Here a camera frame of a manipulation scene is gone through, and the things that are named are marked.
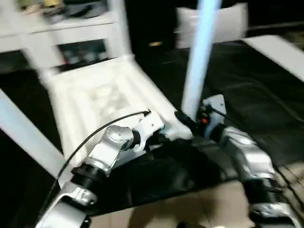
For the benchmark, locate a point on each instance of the grey helmet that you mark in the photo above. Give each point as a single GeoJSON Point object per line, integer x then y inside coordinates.
{"type": "Point", "coordinates": [85, 9]}

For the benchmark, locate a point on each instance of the grey cushion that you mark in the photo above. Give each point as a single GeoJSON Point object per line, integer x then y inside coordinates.
{"type": "Point", "coordinates": [232, 23]}

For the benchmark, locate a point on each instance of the small yellow black box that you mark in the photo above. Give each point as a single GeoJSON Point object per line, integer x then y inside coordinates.
{"type": "Point", "coordinates": [51, 2]}

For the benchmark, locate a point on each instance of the white sideboard with glass doors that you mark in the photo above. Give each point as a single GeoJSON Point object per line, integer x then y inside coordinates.
{"type": "Point", "coordinates": [71, 33]}

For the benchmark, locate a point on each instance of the white plastic table top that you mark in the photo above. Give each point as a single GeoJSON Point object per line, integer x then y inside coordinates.
{"type": "Point", "coordinates": [83, 78]}

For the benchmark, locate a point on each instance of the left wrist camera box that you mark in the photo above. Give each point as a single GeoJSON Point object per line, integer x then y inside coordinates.
{"type": "Point", "coordinates": [149, 123]}

